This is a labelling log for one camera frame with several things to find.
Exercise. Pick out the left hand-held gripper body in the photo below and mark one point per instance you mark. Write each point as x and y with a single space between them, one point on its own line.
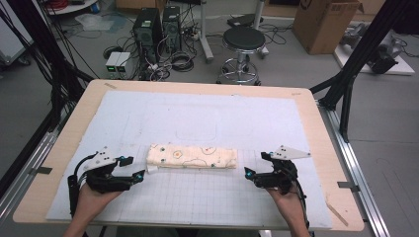
102 159

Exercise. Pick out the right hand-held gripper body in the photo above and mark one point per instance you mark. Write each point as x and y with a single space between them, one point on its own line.
288 153

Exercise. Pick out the cream patterned cloth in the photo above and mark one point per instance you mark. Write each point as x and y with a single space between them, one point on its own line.
192 157

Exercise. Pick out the person's left hand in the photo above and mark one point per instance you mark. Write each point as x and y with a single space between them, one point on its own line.
92 204

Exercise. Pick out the person's right hand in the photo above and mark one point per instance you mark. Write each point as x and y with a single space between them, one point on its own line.
288 205

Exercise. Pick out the white gridded mat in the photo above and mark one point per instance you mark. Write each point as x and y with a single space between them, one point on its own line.
197 197

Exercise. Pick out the thin wooden stick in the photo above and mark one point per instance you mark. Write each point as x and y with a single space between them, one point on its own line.
336 212

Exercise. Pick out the white power supply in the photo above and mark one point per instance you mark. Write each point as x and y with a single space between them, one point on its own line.
112 64
123 64

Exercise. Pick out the black round stool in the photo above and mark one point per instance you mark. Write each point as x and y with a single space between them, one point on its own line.
243 39

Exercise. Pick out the large black computer tower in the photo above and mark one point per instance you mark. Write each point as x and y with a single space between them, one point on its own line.
146 33

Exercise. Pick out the brown cardboard box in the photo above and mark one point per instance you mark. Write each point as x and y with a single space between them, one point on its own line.
324 26

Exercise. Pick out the black device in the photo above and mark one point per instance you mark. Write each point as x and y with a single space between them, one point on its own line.
383 61

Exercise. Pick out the clear plastic bag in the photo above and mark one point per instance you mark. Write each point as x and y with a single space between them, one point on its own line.
95 22

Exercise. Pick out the flat black case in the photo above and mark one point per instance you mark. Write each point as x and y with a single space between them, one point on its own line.
243 20

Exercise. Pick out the white desk leg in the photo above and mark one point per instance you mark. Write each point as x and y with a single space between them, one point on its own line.
205 33

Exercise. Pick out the slim black computer tower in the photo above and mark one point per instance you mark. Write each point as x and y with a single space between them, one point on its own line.
172 29

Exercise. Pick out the white floor board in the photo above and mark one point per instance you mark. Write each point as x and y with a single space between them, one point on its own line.
403 67

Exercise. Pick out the white round table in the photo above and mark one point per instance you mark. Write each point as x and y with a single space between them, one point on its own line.
75 7

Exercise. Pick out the grey metal bracket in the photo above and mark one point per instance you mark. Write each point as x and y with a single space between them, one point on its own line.
347 185
42 170

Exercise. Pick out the aluminium rail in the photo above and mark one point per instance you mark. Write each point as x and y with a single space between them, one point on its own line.
352 164
29 164

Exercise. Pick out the black metal frame strut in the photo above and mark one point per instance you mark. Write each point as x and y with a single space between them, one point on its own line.
362 49

